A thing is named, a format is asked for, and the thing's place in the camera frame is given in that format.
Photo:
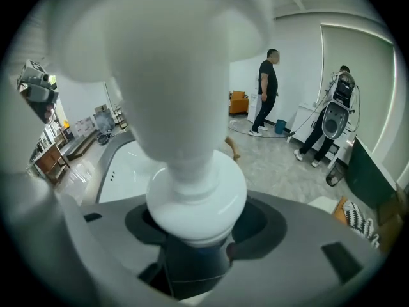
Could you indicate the black white striped pillow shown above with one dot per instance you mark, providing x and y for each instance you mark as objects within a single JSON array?
[{"x": 358, "y": 219}]

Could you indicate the grey low platform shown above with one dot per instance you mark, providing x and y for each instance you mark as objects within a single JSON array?
[{"x": 81, "y": 144}]

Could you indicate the black vanity counter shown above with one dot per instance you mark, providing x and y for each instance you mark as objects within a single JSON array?
[{"x": 110, "y": 152}]

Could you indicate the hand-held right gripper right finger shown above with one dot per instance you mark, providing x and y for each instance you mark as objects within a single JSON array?
[{"x": 297, "y": 261}]

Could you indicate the curved wooden chair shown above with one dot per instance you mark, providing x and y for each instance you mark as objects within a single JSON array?
[{"x": 234, "y": 150}]

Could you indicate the person's left hand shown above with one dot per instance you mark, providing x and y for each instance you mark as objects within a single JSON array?
[{"x": 49, "y": 111}]

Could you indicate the grey picture panel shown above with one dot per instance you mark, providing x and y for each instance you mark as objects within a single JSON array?
[{"x": 103, "y": 121}]

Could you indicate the white round beanbag chair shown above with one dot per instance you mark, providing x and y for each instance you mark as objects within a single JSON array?
[{"x": 321, "y": 205}]

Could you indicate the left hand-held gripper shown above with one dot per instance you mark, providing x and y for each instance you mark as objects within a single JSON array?
[{"x": 36, "y": 86}]

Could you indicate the wooden table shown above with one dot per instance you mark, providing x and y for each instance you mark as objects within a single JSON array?
[{"x": 48, "y": 158}]

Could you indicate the black round pot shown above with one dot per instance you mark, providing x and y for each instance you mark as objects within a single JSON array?
[{"x": 103, "y": 138}]

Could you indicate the orange sofa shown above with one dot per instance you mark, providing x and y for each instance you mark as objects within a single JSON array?
[{"x": 238, "y": 104}]

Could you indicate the teal waste bin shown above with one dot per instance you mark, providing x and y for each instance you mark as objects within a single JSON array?
[{"x": 280, "y": 127}]

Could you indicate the grey roller blind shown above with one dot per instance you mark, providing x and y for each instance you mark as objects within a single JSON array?
[{"x": 361, "y": 50}]

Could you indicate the white poster boards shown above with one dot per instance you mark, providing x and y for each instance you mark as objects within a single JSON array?
[{"x": 83, "y": 125}]

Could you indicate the white cabinet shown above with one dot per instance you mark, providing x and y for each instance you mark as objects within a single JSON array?
[{"x": 303, "y": 114}]

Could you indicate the orange cushion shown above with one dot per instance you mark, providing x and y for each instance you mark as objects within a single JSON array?
[{"x": 339, "y": 213}]

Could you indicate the black mesh trash can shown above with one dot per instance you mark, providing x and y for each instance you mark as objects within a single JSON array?
[{"x": 335, "y": 176}]

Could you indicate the large cardboard box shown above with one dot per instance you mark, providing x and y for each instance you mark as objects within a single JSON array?
[{"x": 390, "y": 222}]

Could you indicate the white plastic bottle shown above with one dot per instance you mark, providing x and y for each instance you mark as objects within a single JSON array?
[{"x": 179, "y": 107}]

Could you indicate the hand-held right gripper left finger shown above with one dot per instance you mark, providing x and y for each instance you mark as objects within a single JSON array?
[{"x": 105, "y": 241}]

